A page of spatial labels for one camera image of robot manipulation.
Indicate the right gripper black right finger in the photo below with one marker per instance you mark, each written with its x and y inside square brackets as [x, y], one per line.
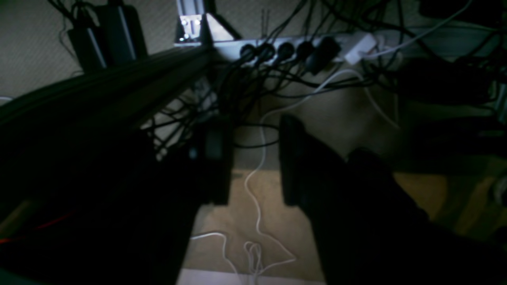
[362, 221]

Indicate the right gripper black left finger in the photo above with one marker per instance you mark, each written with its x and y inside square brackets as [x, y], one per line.
[204, 163]

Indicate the black power adapter right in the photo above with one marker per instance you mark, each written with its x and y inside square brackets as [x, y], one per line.
[123, 33]

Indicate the black power adapter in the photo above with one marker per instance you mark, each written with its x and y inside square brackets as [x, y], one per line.
[123, 33]
[90, 49]

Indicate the black power adapter left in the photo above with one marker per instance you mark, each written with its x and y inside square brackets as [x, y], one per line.
[90, 49]

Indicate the white power strip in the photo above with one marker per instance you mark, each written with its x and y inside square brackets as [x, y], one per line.
[352, 47]

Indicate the aluminium table frame leg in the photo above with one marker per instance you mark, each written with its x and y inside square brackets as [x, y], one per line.
[199, 22]

